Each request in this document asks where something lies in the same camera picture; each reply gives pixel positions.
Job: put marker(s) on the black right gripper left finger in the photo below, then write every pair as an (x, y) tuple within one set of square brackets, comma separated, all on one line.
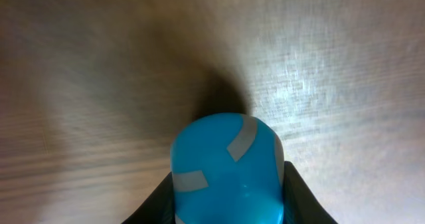
[(158, 208)]

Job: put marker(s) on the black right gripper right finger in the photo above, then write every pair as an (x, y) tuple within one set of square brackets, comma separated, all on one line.
[(300, 204)]

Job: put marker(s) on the blue ball toy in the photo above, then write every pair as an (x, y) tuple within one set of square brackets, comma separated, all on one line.
[(228, 168)]

